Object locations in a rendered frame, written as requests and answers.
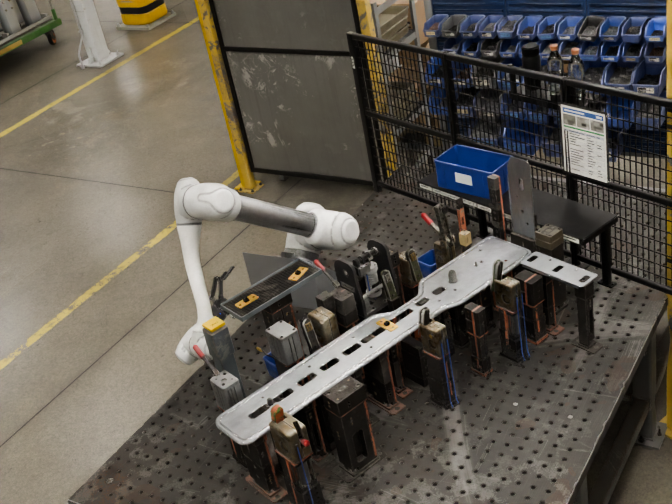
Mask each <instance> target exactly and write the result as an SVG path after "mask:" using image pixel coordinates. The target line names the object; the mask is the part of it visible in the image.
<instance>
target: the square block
mask: <svg viewBox="0 0 672 504"><path fill-rule="evenodd" d="M563 236H564V235H563V229H562V228H559V227H556V226H553V225H550V224H546V225H544V226H543V227H542V228H540V229H539V230H537V231H536V232H535V243H536V245H537V252H540V253H543V254H546V255H548V256H551V257H554V258H556V259H559V260H562V261H564V253H563V252H564V250H563V242H564V237H563ZM553 285H554V299H555V312H556V315H557V314H558V313H559V312H561V311H562V310H563V309H565V308H566V307H567V306H568V303H567V302H565V301H566V300H567V296H566V284H564V283H562V282H559V281H557V280H553Z"/></svg>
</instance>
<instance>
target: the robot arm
mask: <svg viewBox="0 0 672 504"><path fill-rule="evenodd" d="M174 212H175V219H176V225H177V230H178V233H179V238H180V242H181V247H182V252H183V258H184V263H185V267H186V271H187V275H188V278H189V282H190V285H191V289H192V292H193V295H194V299H195V302H196V307H197V313H198V321H197V323H196V324H195V325H194V326H193V327H191V328H190V329H189V330H188V331H187V333H186V334H185V335H184V336H183V338H182V339H181V341H180V342H179V344H178V346H177V349H176V352H175V354H176V356H177V357H178V359H179V360H180V361H182V362H183V363H185V364H187V365H191V364H193V363H194V362H196V361H197V360H198V359H201V358H200V357H199V356H198V355H197V353H196V352H195V351H194V349H193V345H198V346H199V348H200V349H201V350H202V352H203V353H204V354H205V355H206V356H205V357H206V358H207V360H208V361H210V360H213V357H212V356H211V355H210V354H209V350H208V347H207V344H206V341H205V337H204V334H203V331H202V329H203V328H204V327H203V326H202V324H203V323H205V322H207V321H208V320H210V319H212V318H213V317H215V316H216V317H218V318H219V319H221V320H222V321H224V320H225V318H226V317H227V316H228V315H230V316H231V318H233V319H235V317H234V316H232V315H231V314H229V313H227V312H226V311H224V310H222V309H221V307H220V304H221V303H223V302H225V301H226V300H227V299H226V298H224V296H223V280H225V279H226V278H227V277H228V276H229V274H230V273H231V272H232V270H233V269H234V268H235V266H231V267H230V268H229V270H228V271H227V272H226V271H225V272H223V274H222V275H221V276H220V277H218V276H215V277H214V280H213V284H212V289H211V294H210V296H208V292H207V288H206V284H205V280H204V276H203V272H202V268H201V263H200V257H199V244H200V234H201V228H202V219H204V220H208V221H218V222H231V221H233V220H236V221H240V222H244V223H249V224H253V225H257V226H262V227H266V228H270V229H275V230H279V231H283V232H287V238H286V246H285V250H284V252H281V256H274V257H282V258H290V259H298V258H300V259H302V260H305V261H312V262H314V260H315V259H318V260H319V255H320V251H321V250H344V249H346V248H349V247H350V246H352V245H353V244H354V243H355V242H356V240H357V238H358V236H359V226H358V223H357V221H356V220H355V219H354V218H353V217H352V216H350V215H349V214H347V213H343V212H336V211H330V210H325V209H324V208H323V207H322V206H321V205H319V204H316V203H311V202H305V203H302V204H301V205H299V206H298V207H297V208H296V209H293V208H289V207H285V206H281V205H277V204H273V203H269V202H265V201H261V200H257V199H253V198H249V197H245V196H241V195H239V194H238V193H237V192H236V191H235V190H233V189H231V188H229V187H227V186H225V185H223V184H219V183H202V184H200V183H199V182H198V181H197V180H196V179H194V178H191V177H189V178H182V179H180V180H179V181H178V183H177V185H176V188H175V193H174ZM217 283H218V288H219V295H218V299H216V300H215V292H216V287H217ZM210 300H211V301H213V302H214V303H213V305H212V306H211V305H210ZM201 360H203V359H201Z"/></svg>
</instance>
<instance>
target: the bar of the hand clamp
mask: <svg viewBox="0 0 672 504"><path fill-rule="evenodd" d="M434 211H435V215H436V219H437V223H438V227H439V230H440V234H441V238H442V240H444V241H446V243H447V248H448V247H449V246H448V242H447V238H446V235H447V237H448V238H449V239H450V243H449V244H454V242H453V238H452V234H451V231H450V227H449V223H448V219H447V215H446V213H447V212H448V207H447V206H444V204H442V203H439V204H437V205H436V206H434Z"/></svg>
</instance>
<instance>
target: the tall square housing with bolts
mask: <svg viewBox="0 0 672 504"><path fill-rule="evenodd" d="M265 331H266V335H267V339H268V342H269V346H270V350H271V354H272V356H273V357H275V358H276V359H277V360H275V361H276V365H277V369H278V373H279V375H281V374H282V373H284V372H286V371H287V370H289V369H290V368H292V367H293V366H295V365H296V364H298V363H299V362H301V361H302V360H303V359H302V358H303V357H305V356H304V354H303V350H302V346H301V342H300V338H299V334H298V330H297V328H295V327H293V326H292V325H290V324H288V323H286V322H285V321H283V320H280V321H278V322H277V323H275V324H274V325H272V326H270V327H269V328H267V329H266V330H265ZM307 381H308V379H307V377H306V378H304V379H303V380H301V381H300V382H298V384H300V385H301V386H303V384H304V383H306V382H307Z"/></svg>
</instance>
